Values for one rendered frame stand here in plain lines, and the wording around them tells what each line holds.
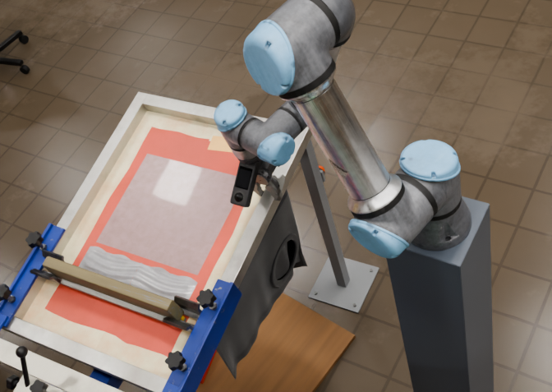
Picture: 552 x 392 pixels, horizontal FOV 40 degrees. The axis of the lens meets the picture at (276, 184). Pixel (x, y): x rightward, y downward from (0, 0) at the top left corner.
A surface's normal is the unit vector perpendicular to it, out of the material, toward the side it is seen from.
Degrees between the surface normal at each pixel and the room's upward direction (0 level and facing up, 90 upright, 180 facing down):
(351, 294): 0
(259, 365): 0
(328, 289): 0
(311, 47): 68
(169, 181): 8
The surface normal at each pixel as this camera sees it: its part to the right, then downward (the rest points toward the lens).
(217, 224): -0.29, -0.52
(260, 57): -0.72, 0.55
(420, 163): -0.13, -0.72
